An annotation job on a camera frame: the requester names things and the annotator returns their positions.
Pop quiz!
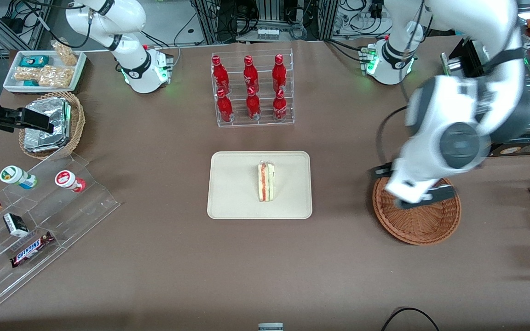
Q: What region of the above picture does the triangular sandwich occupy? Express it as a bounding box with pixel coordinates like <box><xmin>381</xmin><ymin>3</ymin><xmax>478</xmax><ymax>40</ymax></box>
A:
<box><xmin>257</xmin><ymin>160</ymin><xmax>277</xmax><ymax>202</ymax></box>

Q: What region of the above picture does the small tan wicker basket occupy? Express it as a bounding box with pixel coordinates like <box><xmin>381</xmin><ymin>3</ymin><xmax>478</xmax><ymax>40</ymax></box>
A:
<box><xmin>18</xmin><ymin>91</ymin><xmax>86</xmax><ymax>161</ymax></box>

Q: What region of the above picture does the large brown wicker basket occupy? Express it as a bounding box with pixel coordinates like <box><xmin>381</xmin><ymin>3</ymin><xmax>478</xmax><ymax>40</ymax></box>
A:
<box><xmin>372</xmin><ymin>175</ymin><xmax>462</xmax><ymax>246</ymax></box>

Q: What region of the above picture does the beige rectangular tray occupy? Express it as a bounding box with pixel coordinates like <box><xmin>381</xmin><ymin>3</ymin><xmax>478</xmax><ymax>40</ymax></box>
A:
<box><xmin>207</xmin><ymin>150</ymin><xmax>313</xmax><ymax>220</ymax></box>

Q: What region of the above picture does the foil wrapped package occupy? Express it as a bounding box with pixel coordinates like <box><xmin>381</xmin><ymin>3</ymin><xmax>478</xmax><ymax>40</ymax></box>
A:
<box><xmin>24</xmin><ymin>97</ymin><xmax>72</xmax><ymax>153</ymax></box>

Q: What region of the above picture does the white rectangular snack bin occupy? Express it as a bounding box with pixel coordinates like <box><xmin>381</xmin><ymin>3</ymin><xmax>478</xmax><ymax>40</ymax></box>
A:
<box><xmin>3</xmin><ymin>49</ymin><xmax>87</xmax><ymax>93</ymax></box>

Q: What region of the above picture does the clear bag of crackers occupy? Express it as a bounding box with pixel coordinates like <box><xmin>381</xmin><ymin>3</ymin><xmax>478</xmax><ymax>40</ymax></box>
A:
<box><xmin>14</xmin><ymin>66</ymin><xmax>43</xmax><ymax>83</ymax></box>
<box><xmin>38</xmin><ymin>65</ymin><xmax>74</xmax><ymax>88</ymax></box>
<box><xmin>51</xmin><ymin>40</ymin><xmax>78</xmax><ymax>66</ymax></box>

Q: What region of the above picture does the green lid yogurt cup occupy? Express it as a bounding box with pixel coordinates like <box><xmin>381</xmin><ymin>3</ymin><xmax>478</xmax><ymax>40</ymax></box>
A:
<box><xmin>0</xmin><ymin>165</ymin><xmax>37</xmax><ymax>190</ymax></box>

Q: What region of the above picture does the large teal snack packet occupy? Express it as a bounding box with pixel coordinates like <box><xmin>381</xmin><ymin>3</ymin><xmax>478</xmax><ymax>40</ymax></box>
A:
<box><xmin>19</xmin><ymin>55</ymin><xmax>50</xmax><ymax>68</ymax></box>

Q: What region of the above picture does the red lid yogurt cup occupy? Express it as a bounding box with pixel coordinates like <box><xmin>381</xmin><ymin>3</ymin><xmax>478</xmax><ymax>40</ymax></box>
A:
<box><xmin>54</xmin><ymin>170</ymin><xmax>86</xmax><ymax>193</ymax></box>

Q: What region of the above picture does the small black white box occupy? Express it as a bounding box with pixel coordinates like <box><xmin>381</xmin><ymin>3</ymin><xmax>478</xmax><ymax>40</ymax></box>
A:
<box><xmin>2</xmin><ymin>212</ymin><xmax>30</xmax><ymax>238</ymax></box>

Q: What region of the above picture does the clear acrylic stepped stand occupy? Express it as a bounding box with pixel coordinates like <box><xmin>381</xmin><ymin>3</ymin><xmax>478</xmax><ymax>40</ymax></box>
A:
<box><xmin>0</xmin><ymin>152</ymin><xmax>121</xmax><ymax>314</ymax></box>

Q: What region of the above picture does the clear acrylic bottle rack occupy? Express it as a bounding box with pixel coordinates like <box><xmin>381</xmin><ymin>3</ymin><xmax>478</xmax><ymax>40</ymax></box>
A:
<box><xmin>210</xmin><ymin>48</ymin><xmax>295</xmax><ymax>128</ymax></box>

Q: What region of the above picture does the red soda bottle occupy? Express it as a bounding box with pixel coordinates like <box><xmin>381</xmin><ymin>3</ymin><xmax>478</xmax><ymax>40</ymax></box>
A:
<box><xmin>212</xmin><ymin>55</ymin><xmax>230</xmax><ymax>95</ymax></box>
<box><xmin>246</xmin><ymin>86</ymin><xmax>262</xmax><ymax>120</ymax></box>
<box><xmin>216</xmin><ymin>88</ymin><xmax>234</xmax><ymax>123</ymax></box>
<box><xmin>272</xmin><ymin>54</ymin><xmax>288</xmax><ymax>92</ymax></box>
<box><xmin>272</xmin><ymin>88</ymin><xmax>288</xmax><ymax>121</ymax></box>
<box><xmin>243</xmin><ymin>55</ymin><xmax>260</xmax><ymax>92</ymax></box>

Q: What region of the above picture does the snickers chocolate bar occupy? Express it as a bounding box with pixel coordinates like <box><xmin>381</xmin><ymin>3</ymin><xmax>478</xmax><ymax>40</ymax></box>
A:
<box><xmin>9</xmin><ymin>231</ymin><xmax>56</xmax><ymax>268</ymax></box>

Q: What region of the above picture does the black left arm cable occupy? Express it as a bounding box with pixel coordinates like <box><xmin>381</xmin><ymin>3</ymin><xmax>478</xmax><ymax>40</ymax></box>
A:
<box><xmin>375</xmin><ymin>105</ymin><xmax>409</xmax><ymax>171</ymax></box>

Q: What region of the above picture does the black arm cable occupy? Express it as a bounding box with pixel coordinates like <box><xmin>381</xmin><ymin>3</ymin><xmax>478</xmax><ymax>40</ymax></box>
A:
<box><xmin>375</xmin><ymin>105</ymin><xmax>409</xmax><ymax>171</ymax></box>
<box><xmin>14</xmin><ymin>0</ymin><xmax>111</xmax><ymax>50</ymax></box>

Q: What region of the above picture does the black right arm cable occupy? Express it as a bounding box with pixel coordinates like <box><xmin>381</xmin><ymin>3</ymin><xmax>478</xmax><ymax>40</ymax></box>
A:
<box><xmin>14</xmin><ymin>0</ymin><xmax>111</xmax><ymax>50</ymax></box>

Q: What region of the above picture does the black looped cable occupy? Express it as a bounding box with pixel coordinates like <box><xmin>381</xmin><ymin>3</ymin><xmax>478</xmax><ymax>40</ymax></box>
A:
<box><xmin>381</xmin><ymin>307</ymin><xmax>440</xmax><ymax>331</ymax></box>

